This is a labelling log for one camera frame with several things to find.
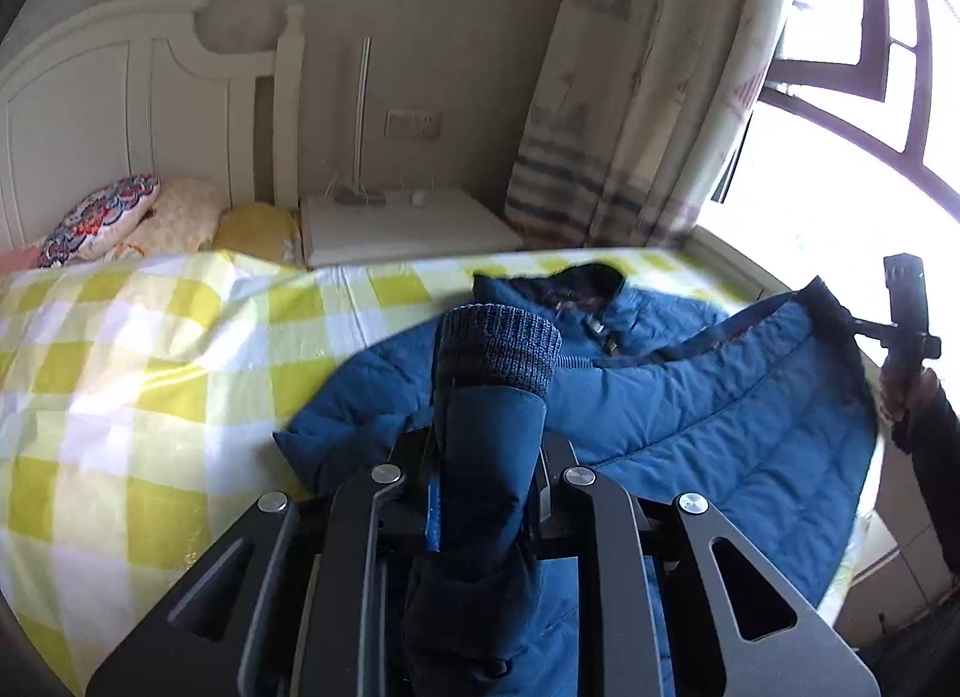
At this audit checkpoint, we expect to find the blue padded jacket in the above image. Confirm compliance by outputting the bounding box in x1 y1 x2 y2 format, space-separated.
277 263 857 695

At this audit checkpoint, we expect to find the person's right hand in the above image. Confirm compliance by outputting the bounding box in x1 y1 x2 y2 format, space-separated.
880 359 939 453

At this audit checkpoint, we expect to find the dark framed window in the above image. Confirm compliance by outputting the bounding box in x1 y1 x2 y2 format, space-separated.
711 0 960 223

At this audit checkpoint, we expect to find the yellow checkered bed sheet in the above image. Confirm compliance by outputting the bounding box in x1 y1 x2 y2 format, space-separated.
2 248 765 695

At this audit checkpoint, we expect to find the yellow pillow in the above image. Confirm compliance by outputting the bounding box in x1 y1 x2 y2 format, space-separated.
212 203 304 268

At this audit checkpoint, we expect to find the white bedside table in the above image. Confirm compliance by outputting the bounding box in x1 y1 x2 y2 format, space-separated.
301 188 523 268

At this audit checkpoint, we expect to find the patterned striped curtain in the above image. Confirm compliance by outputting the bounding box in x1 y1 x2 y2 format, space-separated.
505 0 788 247

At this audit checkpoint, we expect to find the peach floral pillow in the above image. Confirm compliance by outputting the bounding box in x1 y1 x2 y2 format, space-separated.
104 177 228 261

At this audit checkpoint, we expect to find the white stick desk lamp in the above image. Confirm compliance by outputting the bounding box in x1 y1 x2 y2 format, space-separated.
327 35 386 208

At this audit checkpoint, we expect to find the colourful patterned pillow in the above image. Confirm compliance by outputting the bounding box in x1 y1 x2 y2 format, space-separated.
37 173 161 268

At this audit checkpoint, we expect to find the pink blanket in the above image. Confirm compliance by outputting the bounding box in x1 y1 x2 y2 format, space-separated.
0 245 41 276

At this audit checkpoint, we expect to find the white wooden headboard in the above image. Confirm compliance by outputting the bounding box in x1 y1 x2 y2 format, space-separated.
2 0 306 250

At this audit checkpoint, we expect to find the beige wall socket panel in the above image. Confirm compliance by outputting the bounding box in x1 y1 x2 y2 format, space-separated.
384 109 443 141

